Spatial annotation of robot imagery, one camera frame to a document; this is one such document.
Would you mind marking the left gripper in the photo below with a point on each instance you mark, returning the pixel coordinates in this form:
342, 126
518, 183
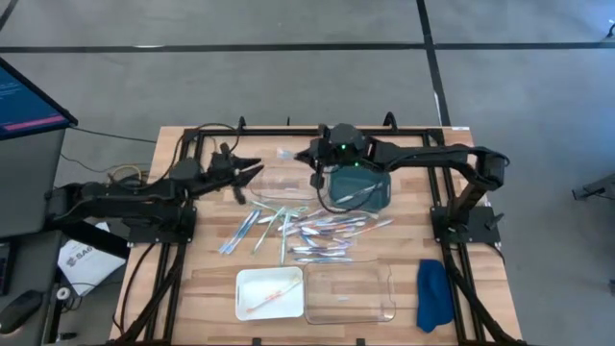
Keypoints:
223, 173

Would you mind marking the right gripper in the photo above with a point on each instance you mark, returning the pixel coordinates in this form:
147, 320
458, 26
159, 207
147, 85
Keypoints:
323, 154

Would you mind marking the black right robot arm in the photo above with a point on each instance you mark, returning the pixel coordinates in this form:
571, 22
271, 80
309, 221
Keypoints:
423, 156

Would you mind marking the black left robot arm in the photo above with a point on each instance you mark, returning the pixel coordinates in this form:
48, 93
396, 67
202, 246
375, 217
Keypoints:
134, 197

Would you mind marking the clear plastic bin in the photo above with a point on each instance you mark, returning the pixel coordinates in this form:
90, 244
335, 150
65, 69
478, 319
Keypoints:
351, 312
288, 192

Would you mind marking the pale toothbrush in wrapper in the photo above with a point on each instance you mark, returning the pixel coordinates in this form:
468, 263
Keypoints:
336, 221
276, 218

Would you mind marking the teal plastic bin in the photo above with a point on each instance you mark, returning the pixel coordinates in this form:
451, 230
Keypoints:
370, 175

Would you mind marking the white plastic bin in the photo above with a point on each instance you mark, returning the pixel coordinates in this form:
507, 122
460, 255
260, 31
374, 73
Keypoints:
259, 288

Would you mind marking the small white table label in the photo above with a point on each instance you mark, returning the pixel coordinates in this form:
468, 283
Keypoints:
460, 128

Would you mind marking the white printed paper sheet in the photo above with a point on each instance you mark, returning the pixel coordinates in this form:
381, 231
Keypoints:
86, 269

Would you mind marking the blue cloth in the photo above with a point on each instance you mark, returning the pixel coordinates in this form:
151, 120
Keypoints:
435, 298

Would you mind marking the white tape roll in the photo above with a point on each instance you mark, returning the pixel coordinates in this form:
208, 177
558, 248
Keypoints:
58, 293

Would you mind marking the blue screen computer monitor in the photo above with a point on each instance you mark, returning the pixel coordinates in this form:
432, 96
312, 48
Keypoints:
24, 106

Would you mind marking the black keyboard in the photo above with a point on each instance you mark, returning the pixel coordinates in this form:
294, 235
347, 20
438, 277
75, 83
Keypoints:
5, 269

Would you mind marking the black computer mouse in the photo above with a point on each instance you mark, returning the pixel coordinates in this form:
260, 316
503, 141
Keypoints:
19, 312

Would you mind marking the grey stand leg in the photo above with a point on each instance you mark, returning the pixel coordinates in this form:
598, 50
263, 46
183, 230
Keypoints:
600, 185

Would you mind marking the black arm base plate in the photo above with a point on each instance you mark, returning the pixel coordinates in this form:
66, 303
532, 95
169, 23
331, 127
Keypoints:
144, 235
442, 235

